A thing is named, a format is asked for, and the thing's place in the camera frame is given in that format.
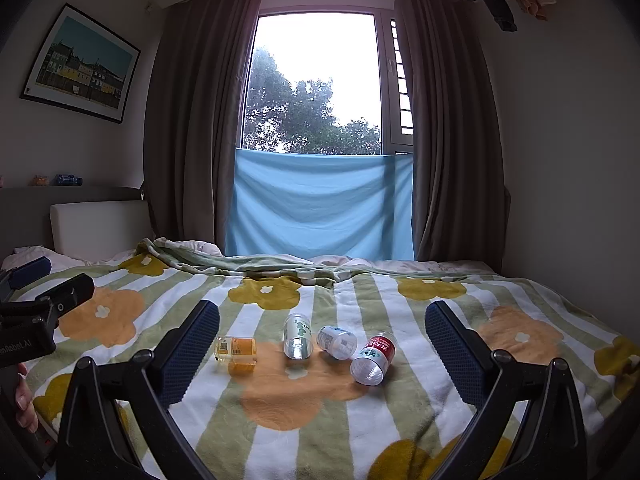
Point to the clear red label bottle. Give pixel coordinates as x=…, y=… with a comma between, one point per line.
x=374, y=360

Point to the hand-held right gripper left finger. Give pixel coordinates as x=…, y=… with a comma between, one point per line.
x=186, y=355

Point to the floral striped blanket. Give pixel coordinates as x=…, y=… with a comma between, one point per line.
x=310, y=410

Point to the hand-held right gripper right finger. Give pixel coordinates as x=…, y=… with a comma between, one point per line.
x=452, y=355

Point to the small blue bottle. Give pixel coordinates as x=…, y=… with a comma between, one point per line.
x=67, y=180

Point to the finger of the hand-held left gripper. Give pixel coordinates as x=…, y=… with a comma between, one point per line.
x=67, y=294
x=29, y=269

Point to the window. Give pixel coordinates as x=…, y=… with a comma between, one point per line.
x=315, y=60

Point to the framed houses picture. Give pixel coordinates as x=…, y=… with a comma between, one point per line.
x=82, y=62

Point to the small white label bottle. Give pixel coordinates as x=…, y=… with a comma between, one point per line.
x=337, y=342

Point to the light blue cloth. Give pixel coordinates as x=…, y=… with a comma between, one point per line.
x=320, y=205

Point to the orange plastic bottle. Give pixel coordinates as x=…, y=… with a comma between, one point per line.
x=240, y=355

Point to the clear green dotted bottle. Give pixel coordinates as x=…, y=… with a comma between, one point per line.
x=296, y=337

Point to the white cushion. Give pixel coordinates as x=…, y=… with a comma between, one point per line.
x=100, y=225

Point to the brown curtain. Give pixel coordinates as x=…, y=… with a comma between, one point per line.
x=450, y=135
x=200, y=135

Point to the person's left hand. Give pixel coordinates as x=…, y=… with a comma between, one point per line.
x=24, y=402

